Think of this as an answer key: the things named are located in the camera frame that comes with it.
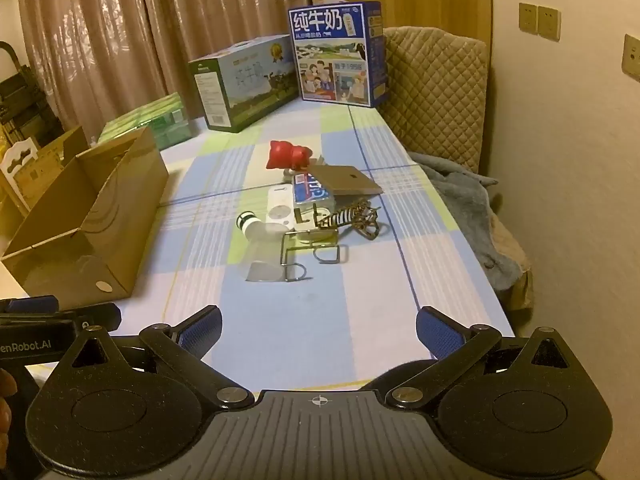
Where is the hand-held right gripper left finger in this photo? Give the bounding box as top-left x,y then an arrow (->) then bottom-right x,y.
60,305 -> 256,411

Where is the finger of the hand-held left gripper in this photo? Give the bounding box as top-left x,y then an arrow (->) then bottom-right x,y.
55,302 -> 122,333
0,296 -> 59,315

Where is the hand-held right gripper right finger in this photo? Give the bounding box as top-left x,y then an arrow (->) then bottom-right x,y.
386,305 -> 583,411

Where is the white power adapter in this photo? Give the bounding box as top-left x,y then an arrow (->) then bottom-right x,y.
265,186 -> 296,226

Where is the red cat figurine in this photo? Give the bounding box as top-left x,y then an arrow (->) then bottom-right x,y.
265,140 -> 313,171

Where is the person's left hand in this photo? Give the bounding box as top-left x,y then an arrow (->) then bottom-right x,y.
0,369 -> 17,436

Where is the checked pastel tablecloth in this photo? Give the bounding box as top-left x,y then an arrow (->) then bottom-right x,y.
107,97 -> 516,391

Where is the grey fleece blanket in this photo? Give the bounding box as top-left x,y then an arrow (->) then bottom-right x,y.
407,152 -> 523,291

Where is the white carved chair back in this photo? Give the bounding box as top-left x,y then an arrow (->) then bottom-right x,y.
0,140 -> 40,211

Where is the printed brown cardboard box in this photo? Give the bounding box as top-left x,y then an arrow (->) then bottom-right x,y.
30,126 -> 90,206

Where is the blue label clear packet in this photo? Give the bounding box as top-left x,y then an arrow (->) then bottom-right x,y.
291,172 -> 335,211

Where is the tan flat box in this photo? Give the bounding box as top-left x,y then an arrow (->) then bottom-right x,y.
312,165 -> 383,197

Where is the green shrink-wrapped carton pack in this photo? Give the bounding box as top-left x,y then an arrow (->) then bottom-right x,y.
97,92 -> 196,151

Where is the black metal rack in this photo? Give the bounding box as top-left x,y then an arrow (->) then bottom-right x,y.
0,41 -> 63,138

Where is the beige quilted chair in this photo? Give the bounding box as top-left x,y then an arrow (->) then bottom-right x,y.
382,26 -> 533,311

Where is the green and white milk box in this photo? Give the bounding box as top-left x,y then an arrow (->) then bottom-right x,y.
188,34 -> 301,133

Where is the beige patterned curtain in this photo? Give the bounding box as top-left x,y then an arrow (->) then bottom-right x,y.
15,0 -> 313,131

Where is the blue milk carton box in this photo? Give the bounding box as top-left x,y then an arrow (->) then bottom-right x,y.
287,0 -> 388,109

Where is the metal wire frame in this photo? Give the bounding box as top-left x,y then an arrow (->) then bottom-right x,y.
279,205 -> 321,282

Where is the brass wire tricycle model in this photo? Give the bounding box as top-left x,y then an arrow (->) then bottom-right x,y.
317,199 -> 387,242

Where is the beige wall socket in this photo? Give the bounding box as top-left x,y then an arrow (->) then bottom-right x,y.
621,34 -> 640,81
519,2 -> 539,36
537,5 -> 562,41

